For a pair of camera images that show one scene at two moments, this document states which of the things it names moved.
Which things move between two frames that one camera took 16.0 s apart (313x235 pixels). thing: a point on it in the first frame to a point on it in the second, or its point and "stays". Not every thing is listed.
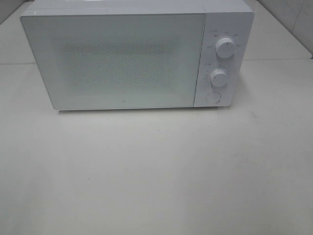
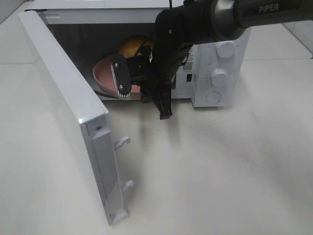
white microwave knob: x=218 y=77 stays
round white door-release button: x=213 y=97 stays
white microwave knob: x=225 y=47 stays
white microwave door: x=113 y=61 to x=104 y=159
